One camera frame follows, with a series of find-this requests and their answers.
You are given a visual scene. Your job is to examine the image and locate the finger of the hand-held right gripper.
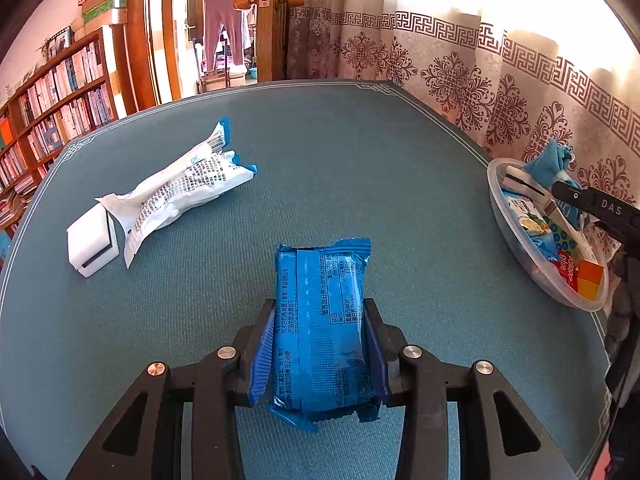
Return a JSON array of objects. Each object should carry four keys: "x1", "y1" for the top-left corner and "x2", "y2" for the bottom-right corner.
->
[{"x1": 550, "y1": 180, "x2": 640, "y2": 256}]

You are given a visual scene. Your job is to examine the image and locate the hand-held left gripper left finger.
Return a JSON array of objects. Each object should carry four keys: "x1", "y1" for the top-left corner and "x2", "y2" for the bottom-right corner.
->
[{"x1": 65, "y1": 299, "x2": 277, "y2": 480}]

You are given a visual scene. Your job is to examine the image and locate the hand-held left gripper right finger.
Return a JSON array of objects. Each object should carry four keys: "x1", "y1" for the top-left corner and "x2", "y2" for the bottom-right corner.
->
[{"x1": 362, "y1": 297, "x2": 578, "y2": 480}]

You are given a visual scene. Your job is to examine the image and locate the green dotted box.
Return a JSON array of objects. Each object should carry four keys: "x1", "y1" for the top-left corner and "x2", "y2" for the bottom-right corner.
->
[{"x1": 542, "y1": 205, "x2": 593, "y2": 261}]

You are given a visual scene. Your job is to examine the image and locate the plain blue biscuit packet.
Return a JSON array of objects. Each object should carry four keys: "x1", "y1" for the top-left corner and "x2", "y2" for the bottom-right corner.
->
[{"x1": 267, "y1": 237, "x2": 383, "y2": 433}]

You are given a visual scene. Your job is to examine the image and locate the blue fabric pouch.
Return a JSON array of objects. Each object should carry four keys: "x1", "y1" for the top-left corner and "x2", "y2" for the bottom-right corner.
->
[{"x1": 522, "y1": 139, "x2": 591, "y2": 231}]

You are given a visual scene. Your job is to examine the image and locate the cracker packet with food picture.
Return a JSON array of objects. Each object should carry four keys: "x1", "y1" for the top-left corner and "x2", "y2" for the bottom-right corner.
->
[{"x1": 502, "y1": 195, "x2": 561, "y2": 261}]

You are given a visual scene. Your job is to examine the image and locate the white box with black slit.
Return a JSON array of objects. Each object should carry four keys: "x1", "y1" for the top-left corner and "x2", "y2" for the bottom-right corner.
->
[
  {"x1": 66, "y1": 207, "x2": 121, "y2": 278},
  {"x1": 502, "y1": 164, "x2": 548, "y2": 206}
]

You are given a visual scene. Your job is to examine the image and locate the clear plastic bowl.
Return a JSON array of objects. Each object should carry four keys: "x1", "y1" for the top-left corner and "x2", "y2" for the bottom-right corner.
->
[{"x1": 487, "y1": 157, "x2": 610, "y2": 313}]

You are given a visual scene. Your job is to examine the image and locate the orange and yellow cube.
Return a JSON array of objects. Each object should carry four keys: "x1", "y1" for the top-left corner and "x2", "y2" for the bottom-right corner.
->
[{"x1": 577, "y1": 259, "x2": 606, "y2": 302}]

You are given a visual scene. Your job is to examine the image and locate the red and white glue tube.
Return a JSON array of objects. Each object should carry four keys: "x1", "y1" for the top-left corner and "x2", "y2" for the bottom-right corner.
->
[{"x1": 552, "y1": 250, "x2": 581, "y2": 291}]

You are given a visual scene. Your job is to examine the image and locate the white plastic packet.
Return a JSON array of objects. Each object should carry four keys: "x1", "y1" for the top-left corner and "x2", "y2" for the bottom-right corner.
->
[{"x1": 96, "y1": 117, "x2": 261, "y2": 268}]

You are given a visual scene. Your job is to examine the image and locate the teal table cover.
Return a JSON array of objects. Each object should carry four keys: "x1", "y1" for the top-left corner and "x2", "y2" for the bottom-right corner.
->
[{"x1": 0, "y1": 79, "x2": 621, "y2": 480}]

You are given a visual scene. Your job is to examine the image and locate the patterned curtain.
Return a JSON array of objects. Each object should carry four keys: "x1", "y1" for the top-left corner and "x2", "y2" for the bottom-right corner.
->
[{"x1": 287, "y1": 0, "x2": 640, "y2": 271}]

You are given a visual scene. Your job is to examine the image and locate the wooden door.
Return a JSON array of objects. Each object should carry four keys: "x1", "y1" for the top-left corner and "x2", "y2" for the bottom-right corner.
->
[{"x1": 255, "y1": 0, "x2": 293, "y2": 82}]

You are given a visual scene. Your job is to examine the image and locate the wooden bookshelf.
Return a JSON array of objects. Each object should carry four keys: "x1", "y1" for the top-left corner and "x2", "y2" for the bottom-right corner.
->
[{"x1": 0, "y1": 27, "x2": 121, "y2": 241}]

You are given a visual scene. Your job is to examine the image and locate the rows of books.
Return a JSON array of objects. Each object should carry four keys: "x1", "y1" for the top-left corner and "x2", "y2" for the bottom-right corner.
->
[{"x1": 0, "y1": 42, "x2": 113, "y2": 211}]

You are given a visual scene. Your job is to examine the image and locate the hanging mauve pants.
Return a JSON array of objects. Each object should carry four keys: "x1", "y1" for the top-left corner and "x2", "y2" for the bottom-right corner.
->
[{"x1": 202, "y1": 0, "x2": 247, "y2": 72}]

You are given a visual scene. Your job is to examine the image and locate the green gift box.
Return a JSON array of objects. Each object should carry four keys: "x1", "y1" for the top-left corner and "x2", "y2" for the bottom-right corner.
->
[{"x1": 81, "y1": 0, "x2": 128, "y2": 14}]

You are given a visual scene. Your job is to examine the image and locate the wooden door frame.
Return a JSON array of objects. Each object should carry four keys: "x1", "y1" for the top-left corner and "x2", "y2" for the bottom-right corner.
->
[{"x1": 125, "y1": 0, "x2": 183, "y2": 108}]

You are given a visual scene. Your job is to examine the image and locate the picture frame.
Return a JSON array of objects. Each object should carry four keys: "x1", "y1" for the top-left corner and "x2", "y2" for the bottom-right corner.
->
[{"x1": 45, "y1": 27, "x2": 73, "y2": 58}]

